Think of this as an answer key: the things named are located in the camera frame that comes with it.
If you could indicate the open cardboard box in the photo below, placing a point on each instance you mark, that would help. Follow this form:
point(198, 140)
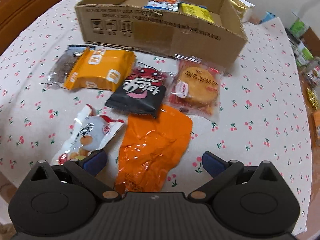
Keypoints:
point(129, 24)

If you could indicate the black red snack packet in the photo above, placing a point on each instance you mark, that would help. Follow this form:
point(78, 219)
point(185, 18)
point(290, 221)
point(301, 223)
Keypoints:
point(142, 92)

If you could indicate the green white carton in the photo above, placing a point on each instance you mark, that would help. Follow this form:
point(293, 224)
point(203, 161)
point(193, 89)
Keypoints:
point(298, 27)

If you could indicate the light blue box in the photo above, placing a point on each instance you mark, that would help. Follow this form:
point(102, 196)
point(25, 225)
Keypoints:
point(268, 16)

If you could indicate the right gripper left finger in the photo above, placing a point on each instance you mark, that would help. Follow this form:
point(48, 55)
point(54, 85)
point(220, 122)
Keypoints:
point(83, 173)

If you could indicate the grey dark snack packet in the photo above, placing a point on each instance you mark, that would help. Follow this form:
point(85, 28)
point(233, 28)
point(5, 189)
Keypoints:
point(58, 74)

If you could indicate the orange foil snack bag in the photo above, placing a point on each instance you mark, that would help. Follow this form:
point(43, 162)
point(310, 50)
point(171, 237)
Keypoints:
point(151, 147)

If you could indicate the white blue fish snack bag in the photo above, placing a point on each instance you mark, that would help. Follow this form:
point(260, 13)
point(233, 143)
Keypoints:
point(170, 5)

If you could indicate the round cake clear packet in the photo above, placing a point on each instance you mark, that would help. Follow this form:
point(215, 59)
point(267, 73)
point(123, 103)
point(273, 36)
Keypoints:
point(195, 89)

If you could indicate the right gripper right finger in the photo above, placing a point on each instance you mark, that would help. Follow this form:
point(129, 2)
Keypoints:
point(223, 174)

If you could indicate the left wooden chair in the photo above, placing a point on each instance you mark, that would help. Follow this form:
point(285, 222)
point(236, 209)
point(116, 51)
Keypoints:
point(17, 15)

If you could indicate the gold tissue pack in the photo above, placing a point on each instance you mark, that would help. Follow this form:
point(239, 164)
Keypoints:
point(244, 9)

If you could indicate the yellow blue biscuit pack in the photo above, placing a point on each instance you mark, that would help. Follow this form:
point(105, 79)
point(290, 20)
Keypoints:
point(196, 11)

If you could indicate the orange square snack packet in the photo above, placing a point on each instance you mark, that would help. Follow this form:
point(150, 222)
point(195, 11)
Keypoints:
point(100, 69)

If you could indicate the gold ornament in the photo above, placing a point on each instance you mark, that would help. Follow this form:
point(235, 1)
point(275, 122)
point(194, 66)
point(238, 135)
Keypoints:
point(313, 98)

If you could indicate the green lid bottle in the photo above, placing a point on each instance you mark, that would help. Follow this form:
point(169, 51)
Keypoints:
point(304, 55)

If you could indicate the white cat snack bag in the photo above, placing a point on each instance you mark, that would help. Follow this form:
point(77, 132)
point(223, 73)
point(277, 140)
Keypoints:
point(91, 132)

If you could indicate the cherry print tablecloth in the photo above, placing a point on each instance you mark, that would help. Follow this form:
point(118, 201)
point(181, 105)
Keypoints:
point(262, 111)

